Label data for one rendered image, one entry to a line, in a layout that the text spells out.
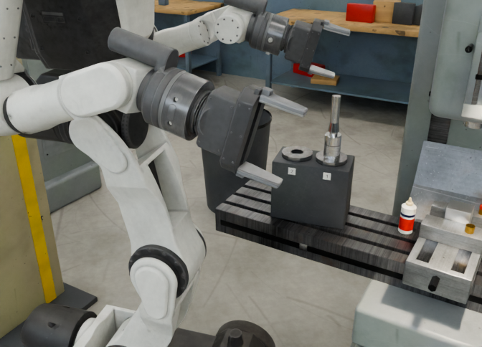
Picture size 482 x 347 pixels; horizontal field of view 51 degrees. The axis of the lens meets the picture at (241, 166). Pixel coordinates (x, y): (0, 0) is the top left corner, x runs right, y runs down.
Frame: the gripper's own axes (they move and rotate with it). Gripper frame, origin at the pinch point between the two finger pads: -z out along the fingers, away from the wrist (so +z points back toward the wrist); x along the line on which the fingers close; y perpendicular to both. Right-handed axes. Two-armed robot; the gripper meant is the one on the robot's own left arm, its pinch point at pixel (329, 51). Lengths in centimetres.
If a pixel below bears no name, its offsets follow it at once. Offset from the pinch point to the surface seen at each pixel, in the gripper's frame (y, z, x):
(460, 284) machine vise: -21, -45, -36
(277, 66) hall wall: 462, 34, -194
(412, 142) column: 42, -38, -36
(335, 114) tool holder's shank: 13.0, -7.7, -20.8
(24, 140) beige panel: 51, 108, -94
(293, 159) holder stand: 9.4, -0.7, -36.4
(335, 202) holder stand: 5.2, -15.8, -43.2
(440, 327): -23, -46, -49
